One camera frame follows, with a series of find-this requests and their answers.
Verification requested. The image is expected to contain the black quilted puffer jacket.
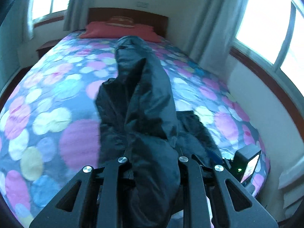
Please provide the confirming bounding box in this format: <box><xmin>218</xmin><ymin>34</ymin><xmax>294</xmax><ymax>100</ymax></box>
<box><xmin>95</xmin><ymin>36</ymin><xmax>221</xmax><ymax>227</ymax></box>

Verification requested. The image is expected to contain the colourful dotted bed quilt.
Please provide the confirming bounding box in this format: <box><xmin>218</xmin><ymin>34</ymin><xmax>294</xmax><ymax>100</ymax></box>
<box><xmin>1</xmin><ymin>32</ymin><xmax>264</xmax><ymax>227</ymax></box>

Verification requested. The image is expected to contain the grey curtain right side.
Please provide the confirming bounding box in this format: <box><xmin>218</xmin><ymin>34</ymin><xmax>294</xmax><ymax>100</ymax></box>
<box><xmin>184</xmin><ymin>0</ymin><xmax>248</xmax><ymax>75</ymax></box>

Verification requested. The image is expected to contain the right window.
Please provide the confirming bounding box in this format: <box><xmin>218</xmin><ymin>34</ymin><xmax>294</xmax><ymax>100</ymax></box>
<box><xmin>235</xmin><ymin>0</ymin><xmax>303</xmax><ymax>94</ymax></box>

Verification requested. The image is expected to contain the dark wooden headboard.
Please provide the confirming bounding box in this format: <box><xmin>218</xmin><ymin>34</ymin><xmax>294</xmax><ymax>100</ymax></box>
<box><xmin>87</xmin><ymin>8</ymin><xmax>169</xmax><ymax>38</ymax></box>

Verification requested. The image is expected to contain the dark wooden nightstand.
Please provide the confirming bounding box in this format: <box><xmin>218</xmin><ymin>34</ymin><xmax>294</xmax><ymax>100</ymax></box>
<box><xmin>36</xmin><ymin>39</ymin><xmax>61</xmax><ymax>59</ymax></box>

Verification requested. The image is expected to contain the small red embroidered cushion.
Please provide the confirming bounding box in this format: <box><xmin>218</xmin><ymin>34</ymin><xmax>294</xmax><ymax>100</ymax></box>
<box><xmin>106</xmin><ymin>16</ymin><xmax>135</xmax><ymax>28</ymax></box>

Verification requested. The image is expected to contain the red pillow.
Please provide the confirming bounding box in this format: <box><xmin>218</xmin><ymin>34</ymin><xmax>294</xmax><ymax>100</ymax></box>
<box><xmin>79</xmin><ymin>22</ymin><xmax>161</xmax><ymax>43</ymax></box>

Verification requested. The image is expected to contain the white curtain left of window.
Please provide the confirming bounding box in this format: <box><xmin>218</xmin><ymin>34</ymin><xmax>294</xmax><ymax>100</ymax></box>
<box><xmin>21</xmin><ymin>0</ymin><xmax>34</xmax><ymax>43</ymax></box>

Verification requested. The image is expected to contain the grey curtain beside headboard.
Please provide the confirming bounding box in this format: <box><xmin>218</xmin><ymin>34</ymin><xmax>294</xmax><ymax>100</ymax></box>
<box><xmin>63</xmin><ymin>0</ymin><xmax>94</xmax><ymax>32</ymax></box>

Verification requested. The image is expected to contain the wall socket plate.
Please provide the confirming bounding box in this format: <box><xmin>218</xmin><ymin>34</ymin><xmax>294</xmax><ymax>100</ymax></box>
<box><xmin>135</xmin><ymin>2</ymin><xmax>149</xmax><ymax>8</ymax></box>

